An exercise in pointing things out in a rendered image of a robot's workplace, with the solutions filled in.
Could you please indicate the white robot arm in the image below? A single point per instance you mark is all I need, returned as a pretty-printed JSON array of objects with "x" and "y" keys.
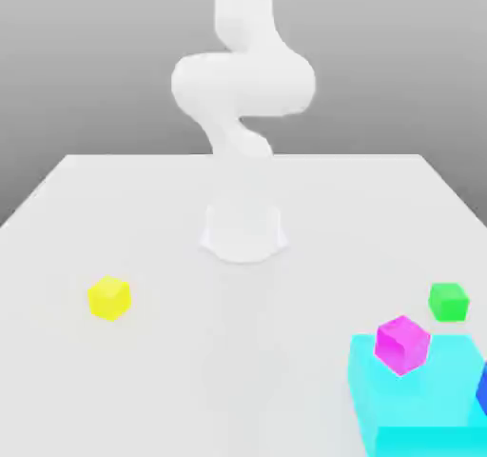
[{"x": 243, "y": 83}]

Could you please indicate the small yellow cube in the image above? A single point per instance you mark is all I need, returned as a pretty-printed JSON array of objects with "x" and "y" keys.
[{"x": 109, "y": 298}]

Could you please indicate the small magenta cube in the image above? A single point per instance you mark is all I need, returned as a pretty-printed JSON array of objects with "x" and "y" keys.
[{"x": 401, "y": 345}]

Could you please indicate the small green cube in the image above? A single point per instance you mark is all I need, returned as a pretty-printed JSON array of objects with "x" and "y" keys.
[{"x": 449, "y": 302}]

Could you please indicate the small blue cube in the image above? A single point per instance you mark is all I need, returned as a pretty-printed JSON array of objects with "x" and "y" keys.
[{"x": 483, "y": 390}]

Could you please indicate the large cyan box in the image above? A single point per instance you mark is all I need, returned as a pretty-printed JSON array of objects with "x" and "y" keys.
[{"x": 411, "y": 407}]

